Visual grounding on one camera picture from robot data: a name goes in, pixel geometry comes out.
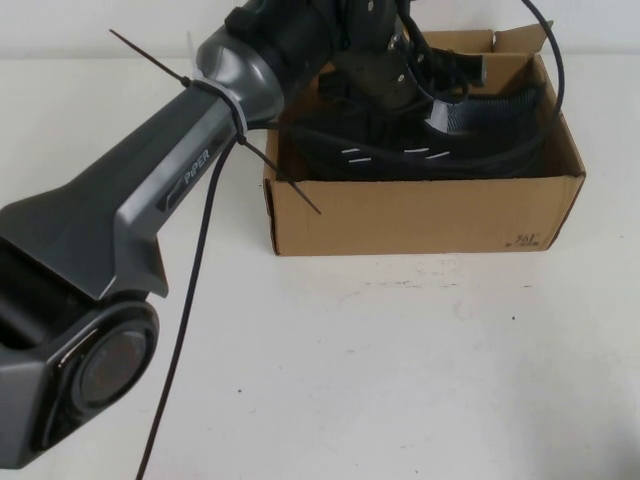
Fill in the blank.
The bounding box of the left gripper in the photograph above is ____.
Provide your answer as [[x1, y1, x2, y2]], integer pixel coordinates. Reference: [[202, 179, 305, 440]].
[[334, 47, 490, 113]]

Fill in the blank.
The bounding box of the brown cardboard shoe box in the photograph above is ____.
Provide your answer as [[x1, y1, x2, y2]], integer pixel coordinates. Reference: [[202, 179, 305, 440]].
[[262, 27, 586, 257]]

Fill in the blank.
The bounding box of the black zip tie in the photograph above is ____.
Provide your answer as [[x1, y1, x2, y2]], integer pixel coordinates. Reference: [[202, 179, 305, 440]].
[[108, 29, 194, 87], [238, 135, 323, 215]]

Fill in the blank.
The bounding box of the white zip tie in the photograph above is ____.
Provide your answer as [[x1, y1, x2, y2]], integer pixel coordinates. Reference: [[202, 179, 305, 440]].
[[185, 29, 250, 147]]

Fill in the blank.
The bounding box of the thin black camera cable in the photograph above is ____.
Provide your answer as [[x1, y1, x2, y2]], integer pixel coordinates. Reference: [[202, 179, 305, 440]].
[[134, 0, 569, 480]]

